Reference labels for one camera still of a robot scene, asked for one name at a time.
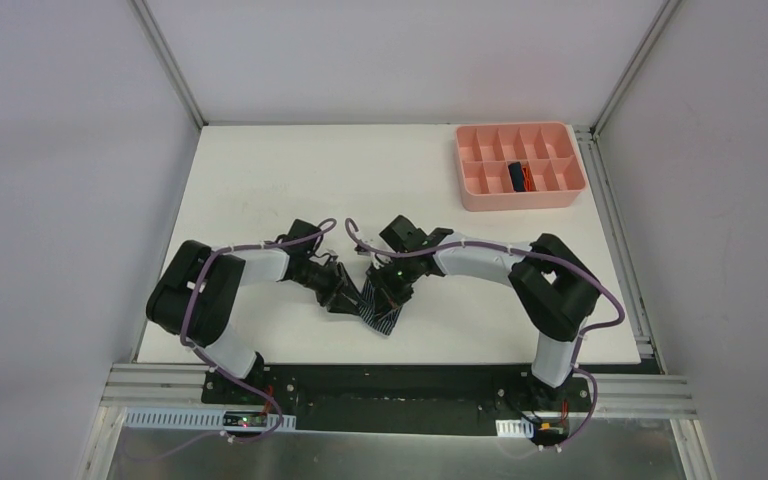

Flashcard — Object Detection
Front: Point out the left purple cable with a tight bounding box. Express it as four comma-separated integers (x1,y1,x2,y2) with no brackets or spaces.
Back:
179,218,339,444

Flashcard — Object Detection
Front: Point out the pink divided organizer tray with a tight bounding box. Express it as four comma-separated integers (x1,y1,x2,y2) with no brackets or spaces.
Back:
455,122,588,212

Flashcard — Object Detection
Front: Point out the white cable duct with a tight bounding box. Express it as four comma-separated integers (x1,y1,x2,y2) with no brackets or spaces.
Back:
123,407,296,433
495,419,535,439

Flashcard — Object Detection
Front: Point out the striped blue underwear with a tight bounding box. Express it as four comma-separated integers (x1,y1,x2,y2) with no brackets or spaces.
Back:
359,280,403,337

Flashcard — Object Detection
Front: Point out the left white cable duct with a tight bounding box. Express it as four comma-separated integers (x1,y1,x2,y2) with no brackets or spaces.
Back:
123,407,296,433

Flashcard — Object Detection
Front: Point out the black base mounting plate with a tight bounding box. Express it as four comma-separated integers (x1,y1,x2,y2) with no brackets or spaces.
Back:
201,364,592,437

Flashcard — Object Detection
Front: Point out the navy orange underwear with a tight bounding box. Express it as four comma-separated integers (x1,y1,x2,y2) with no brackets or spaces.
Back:
507,162,534,193

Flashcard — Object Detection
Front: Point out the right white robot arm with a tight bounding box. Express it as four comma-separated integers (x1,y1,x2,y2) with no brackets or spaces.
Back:
360,215,604,410

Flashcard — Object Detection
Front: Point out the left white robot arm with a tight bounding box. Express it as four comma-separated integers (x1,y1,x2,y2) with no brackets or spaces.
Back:
145,219,365,405

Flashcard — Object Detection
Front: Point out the aluminium frame rail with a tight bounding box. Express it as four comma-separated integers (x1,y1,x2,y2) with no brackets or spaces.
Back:
102,363,698,420

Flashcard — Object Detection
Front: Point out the right white cable duct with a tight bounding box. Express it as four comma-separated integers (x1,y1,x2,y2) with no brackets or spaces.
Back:
495,419,535,439

